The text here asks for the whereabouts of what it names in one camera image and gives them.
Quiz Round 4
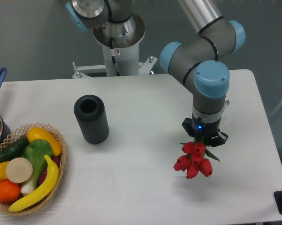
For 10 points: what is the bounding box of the beige round disc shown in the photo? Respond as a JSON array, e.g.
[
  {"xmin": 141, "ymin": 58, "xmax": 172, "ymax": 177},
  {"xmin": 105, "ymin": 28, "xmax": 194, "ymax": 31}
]
[{"xmin": 5, "ymin": 157, "xmax": 33, "ymax": 183}]

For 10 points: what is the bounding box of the woven wicker basket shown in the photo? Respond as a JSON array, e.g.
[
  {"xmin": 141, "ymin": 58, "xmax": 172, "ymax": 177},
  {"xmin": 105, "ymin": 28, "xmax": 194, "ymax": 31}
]
[{"xmin": 0, "ymin": 123, "xmax": 67, "ymax": 216}]

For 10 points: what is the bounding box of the green cucumber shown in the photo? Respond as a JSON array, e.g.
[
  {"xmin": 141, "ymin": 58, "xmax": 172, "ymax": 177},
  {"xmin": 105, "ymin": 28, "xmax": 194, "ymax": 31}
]
[{"xmin": 0, "ymin": 136, "xmax": 30, "ymax": 163}]

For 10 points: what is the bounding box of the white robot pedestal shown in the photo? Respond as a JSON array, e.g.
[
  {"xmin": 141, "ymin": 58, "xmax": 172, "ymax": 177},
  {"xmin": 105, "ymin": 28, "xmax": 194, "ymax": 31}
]
[{"xmin": 71, "ymin": 14, "xmax": 158, "ymax": 79}]

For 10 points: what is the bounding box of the red tulip bouquet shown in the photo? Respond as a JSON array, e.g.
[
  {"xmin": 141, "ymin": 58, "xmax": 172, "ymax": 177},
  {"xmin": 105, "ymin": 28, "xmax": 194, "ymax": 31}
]
[{"xmin": 173, "ymin": 140, "xmax": 220, "ymax": 179}]

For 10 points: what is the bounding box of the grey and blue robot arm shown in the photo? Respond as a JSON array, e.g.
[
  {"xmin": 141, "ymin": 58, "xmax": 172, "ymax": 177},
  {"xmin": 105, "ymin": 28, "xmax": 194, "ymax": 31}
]
[{"xmin": 66, "ymin": 0, "xmax": 246, "ymax": 147}]

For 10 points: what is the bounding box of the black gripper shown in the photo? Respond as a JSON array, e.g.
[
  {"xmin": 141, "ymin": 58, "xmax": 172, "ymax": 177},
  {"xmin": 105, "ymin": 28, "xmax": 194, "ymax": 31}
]
[{"xmin": 182, "ymin": 110, "xmax": 229, "ymax": 147}]

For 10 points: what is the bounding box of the dark grey ribbed vase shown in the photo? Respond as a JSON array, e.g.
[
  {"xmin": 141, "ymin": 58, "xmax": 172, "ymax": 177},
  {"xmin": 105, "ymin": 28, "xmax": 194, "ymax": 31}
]
[{"xmin": 74, "ymin": 95, "xmax": 109, "ymax": 144}]

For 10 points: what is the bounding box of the purple eggplant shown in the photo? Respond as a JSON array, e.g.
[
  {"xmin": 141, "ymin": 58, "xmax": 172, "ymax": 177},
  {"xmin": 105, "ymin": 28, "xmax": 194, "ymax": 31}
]
[{"xmin": 38, "ymin": 155, "xmax": 61, "ymax": 187}]

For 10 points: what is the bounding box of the yellow banana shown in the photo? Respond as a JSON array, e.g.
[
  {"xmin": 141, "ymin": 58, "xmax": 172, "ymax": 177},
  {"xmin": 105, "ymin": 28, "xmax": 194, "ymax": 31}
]
[{"xmin": 8, "ymin": 155, "xmax": 59, "ymax": 212}]

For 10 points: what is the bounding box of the orange fruit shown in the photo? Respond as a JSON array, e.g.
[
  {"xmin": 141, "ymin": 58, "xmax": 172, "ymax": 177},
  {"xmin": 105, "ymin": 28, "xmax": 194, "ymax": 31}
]
[{"xmin": 0, "ymin": 180, "xmax": 21, "ymax": 203}]

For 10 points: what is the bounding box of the yellow squash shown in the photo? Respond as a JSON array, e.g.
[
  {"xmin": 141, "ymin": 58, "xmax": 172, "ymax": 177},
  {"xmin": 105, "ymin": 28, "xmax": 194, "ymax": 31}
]
[{"xmin": 27, "ymin": 127, "xmax": 62, "ymax": 157}]

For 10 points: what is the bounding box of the green bok choy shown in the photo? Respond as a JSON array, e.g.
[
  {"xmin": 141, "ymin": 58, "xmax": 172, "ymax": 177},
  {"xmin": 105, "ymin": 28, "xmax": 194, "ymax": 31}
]
[{"xmin": 21, "ymin": 139, "xmax": 53, "ymax": 195}]

